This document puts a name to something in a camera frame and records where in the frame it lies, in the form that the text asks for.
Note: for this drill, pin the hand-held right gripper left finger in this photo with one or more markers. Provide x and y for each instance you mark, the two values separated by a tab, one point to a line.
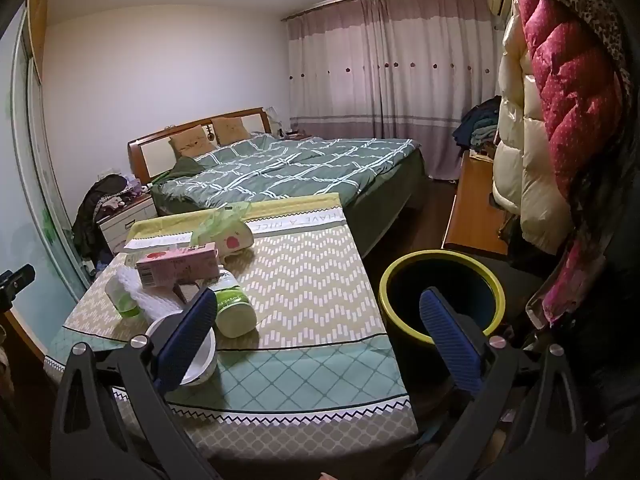
187	335

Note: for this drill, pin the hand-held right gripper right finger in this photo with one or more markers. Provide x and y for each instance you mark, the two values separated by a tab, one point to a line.
450	340

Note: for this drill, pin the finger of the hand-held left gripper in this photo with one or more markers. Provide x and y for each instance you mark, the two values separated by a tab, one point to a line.
17	280

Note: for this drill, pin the small brown white box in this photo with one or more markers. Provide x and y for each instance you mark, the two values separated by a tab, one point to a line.
187	292

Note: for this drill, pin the white paper towel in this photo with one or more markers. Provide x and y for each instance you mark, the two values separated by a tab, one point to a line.
150	302

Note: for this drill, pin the white bottle green label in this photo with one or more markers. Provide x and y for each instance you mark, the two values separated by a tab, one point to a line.
232	310

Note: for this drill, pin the dark blue yellow-rimmed bin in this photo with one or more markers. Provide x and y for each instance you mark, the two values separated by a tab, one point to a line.
395	320

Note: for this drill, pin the pink strawberry milk carton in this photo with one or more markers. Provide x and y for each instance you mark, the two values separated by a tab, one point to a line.
175	262

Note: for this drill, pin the white paper bowl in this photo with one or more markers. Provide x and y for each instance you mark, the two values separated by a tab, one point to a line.
202	365

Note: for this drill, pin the small green plastic cup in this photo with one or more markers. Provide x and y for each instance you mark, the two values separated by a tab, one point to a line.
120	300

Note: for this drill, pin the glass wardrobe sliding door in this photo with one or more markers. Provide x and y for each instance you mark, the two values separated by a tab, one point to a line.
35	185

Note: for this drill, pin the dark jacket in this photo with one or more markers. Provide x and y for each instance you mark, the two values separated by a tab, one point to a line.
95	205

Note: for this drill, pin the green plastic bag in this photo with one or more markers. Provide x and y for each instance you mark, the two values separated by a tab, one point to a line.
215	225

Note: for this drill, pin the white nightstand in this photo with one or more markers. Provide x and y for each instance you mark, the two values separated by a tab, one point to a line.
125	225

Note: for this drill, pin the patterned green beige tablecloth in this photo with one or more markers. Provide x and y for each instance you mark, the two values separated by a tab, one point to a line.
310	285

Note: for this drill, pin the wooden desk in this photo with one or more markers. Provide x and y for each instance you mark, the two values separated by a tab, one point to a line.
475	210

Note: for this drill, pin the pink floral cloth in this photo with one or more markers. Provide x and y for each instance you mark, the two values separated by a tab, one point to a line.
570	280

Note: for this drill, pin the dark green cloth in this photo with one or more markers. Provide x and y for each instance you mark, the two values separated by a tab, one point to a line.
180	169

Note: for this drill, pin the black coat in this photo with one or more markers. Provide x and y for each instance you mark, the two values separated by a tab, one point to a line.
612	270

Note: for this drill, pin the wooden bed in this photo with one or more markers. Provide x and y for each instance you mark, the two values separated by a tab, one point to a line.
145	155

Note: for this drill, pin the tan pillow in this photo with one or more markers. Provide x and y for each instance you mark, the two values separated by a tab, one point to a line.
231	130
187	142

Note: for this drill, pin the cream puffer jacket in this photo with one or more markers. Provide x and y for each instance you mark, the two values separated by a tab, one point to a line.
520	160

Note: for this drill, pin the green checked quilt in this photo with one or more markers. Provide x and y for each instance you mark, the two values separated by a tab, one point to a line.
300	165

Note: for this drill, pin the pile of dark clothes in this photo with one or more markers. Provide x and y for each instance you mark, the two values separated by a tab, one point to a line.
480	125

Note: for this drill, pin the dark wooden nightstand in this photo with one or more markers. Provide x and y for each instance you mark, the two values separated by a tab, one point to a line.
296	135

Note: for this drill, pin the pink white curtain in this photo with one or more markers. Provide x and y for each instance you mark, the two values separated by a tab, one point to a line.
375	85

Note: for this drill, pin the red puffer jacket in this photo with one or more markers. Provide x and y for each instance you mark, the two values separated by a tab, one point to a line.
570	85

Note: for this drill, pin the leopard print cloth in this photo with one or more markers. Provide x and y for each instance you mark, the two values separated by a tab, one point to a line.
600	20

